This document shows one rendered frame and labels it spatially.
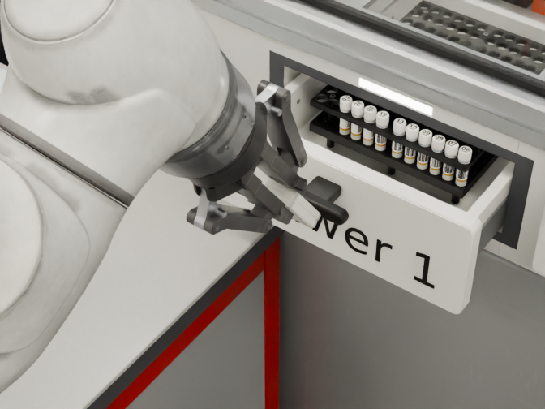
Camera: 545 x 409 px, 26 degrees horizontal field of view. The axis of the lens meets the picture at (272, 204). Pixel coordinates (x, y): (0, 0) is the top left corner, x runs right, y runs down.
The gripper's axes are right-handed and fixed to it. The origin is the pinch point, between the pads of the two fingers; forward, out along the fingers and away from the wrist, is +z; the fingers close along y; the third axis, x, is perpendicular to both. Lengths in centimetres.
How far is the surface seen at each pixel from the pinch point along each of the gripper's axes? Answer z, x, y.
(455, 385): 38.5, -10.7, -5.8
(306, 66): 9.7, 10.2, 14.2
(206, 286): 13.8, 10.2, -9.6
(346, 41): 5.5, 5.5, 16.8
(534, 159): 9.6, -14.6, 14.3
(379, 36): 5.1, 2.6, 18.3
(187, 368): 21.3, 11.3, -17.9
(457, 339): 32.4, -10.0, -1.6
